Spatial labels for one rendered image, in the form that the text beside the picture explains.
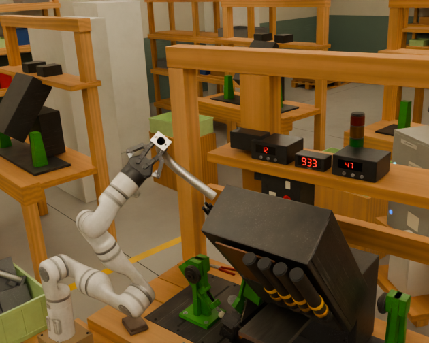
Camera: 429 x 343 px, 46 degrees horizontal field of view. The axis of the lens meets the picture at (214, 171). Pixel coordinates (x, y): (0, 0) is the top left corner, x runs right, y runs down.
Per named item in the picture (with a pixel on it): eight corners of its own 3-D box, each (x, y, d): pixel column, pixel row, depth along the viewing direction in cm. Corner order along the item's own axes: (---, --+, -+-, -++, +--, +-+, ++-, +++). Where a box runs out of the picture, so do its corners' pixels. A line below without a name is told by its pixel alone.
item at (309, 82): (323, 91, 1030) (323, 69, 1015) (291, 87, 1086) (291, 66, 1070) (355, 82, 1108) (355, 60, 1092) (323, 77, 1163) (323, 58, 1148)
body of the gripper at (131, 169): (138, 188, 150) (159, 164, 153) (116, 169, 150) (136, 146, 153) (138, 192, 157) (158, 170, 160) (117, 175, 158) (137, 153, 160)
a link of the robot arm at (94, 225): (118, 189, 147) (105, 183, 153) (82, 231, 142) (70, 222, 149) (133, 204, 150) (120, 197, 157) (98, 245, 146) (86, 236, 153)
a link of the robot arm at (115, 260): (126, 238, 154) (107, 257, 149) (162, 299, 166) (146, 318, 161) (107, 234, 160) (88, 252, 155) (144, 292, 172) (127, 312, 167)
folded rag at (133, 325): (121, 323, 209) (120, 317, 208) (139, 316, 213) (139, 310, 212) (130, 336, 201) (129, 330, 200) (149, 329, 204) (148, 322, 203)
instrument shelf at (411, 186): (434, 211, 157) (435, 199, 156) (206, 161, 210) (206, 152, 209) (455, 184, 176) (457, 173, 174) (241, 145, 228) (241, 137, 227)
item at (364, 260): (354, 359, 183) (359, 278, 171) (280, 329, 201) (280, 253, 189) (374, 332, 196) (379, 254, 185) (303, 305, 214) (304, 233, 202)
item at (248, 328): (280, 357, 157) (280, 350, 156) (237, 338, 166) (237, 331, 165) (336, 297, 186) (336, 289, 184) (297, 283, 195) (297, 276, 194)
